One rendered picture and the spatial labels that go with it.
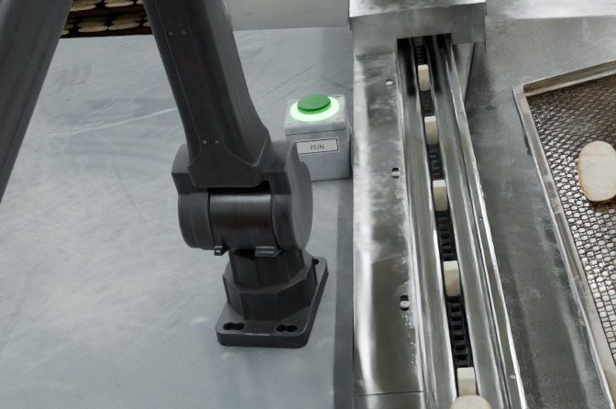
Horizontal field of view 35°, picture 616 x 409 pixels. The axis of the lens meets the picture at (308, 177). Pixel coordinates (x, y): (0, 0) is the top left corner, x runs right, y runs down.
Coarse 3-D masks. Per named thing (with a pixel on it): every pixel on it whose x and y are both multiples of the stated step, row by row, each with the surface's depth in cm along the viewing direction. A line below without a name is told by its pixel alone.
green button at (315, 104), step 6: (306, 96) 112; (312, 96) 112; (318, 96) 112; (324, 96) 112; (300, 102) 111; (306, 102) 111; (312, 102) 111; (318, 102) 111; (324, 102) 110; (330, 102) 111; (300, 108) 110; (306, 108) 110; (312, 108) 110; (318, 108) 110; (324, 108) 110; (306, 114) 110; (312, 114) 110
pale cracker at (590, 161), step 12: (588, 144) 95; (600, 144) 94; (588, 156) 93; (600, 156) 92; (612, 156) 92; (588, 168) 92; (600, 168) 91; (612, 168) 90; (588, 180) 90; (600, 180) 89; (612, 180) 89; (588, 192) 89; (600, 192) 88; (612, 192) 88
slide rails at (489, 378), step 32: (416, 96) 121; (448, 96) 120; (416, 128) 114; (448, 128) 113; (416, 160) 108; (448, 160) 107; (416, 192) 102; (448, 192) 101; (416, 224) 97; (416, 256) 93; (480, 256) 91; (480, 288) 87; (480, 320) 84; (448, 352) 81; (480, 352) 80; (448, 384) 78; (480, 384) 77
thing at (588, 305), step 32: (608, 64) 107; (544, 96) 107; (576, 96) 105; (608, 96) 103; (544, 128) 102; (608, 128) 98; (544, 160) 96; (544, 192) 90; (576, 224) 87; (576, 256) 83; (608, 256) 82; (576, 288) 78; (608, 320) 75; (608, 352) 72; (608, 384) 70
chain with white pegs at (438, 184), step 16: (416, 48) 136; (416, 64) 131; (432, 112) 119; (432, 128) 111; (432, 144) 112; (432, 160) 109; (432, 176) 106; (448, 224) 98; (448, 240) 96; (448, 256) 94; (448, 272) 87; (448, 288) 88; (448, 304) 87; (448, 320) 87; (464, 320) 85; (464, 336) 84; (464, 352) 82; (464, 368) 76; (464, 384) 75
